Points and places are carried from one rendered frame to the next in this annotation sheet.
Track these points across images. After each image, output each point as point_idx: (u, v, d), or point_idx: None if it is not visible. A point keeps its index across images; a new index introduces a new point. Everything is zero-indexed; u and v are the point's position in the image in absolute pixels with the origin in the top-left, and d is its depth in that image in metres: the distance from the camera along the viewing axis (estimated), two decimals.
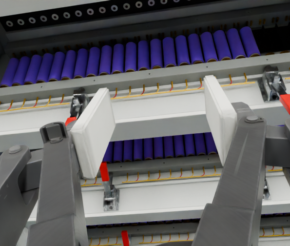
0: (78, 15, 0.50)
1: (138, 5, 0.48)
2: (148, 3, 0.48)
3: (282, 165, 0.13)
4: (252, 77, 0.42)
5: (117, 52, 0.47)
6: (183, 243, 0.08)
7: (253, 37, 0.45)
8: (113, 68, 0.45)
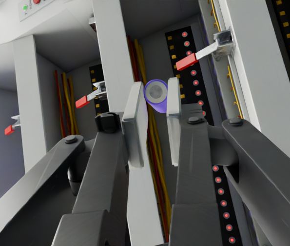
0: None
1: None
2: None
3: (220, 163, 0.14)
4: None
5: None
6: (183, 243, 0.08)
7: None
8: None
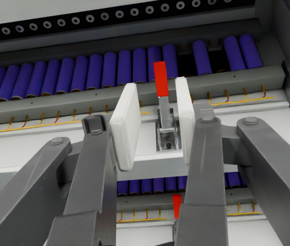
0: None
1: (32, 27, 0.41)
2: (44, 25, 0.41)
3: (235, 163, 0.14)
4: (149, 119, 0.34)
5: (7, 76, 0.41)
6: (183, 243, 0.08)
7: (158, 59, 0.39)
8: None
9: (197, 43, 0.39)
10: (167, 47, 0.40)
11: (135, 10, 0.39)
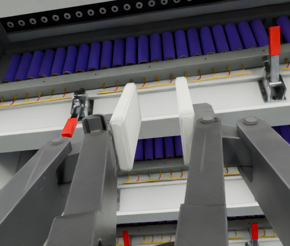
0: (78, 16, 0.50)
1: (138, 5, 0.48)
2: (148, 3, 0.48)
3: (235, 163, 0.14)
4: (252, 78, 0.42)
5: (117, 47, 0.48)
6: (183, 243, 0.08)
7: (251, 31, 0.46)
8: (113, 62, 0.46)
9: (282, 18, 0.46)
10: (256, 21, 0.47)
11: None
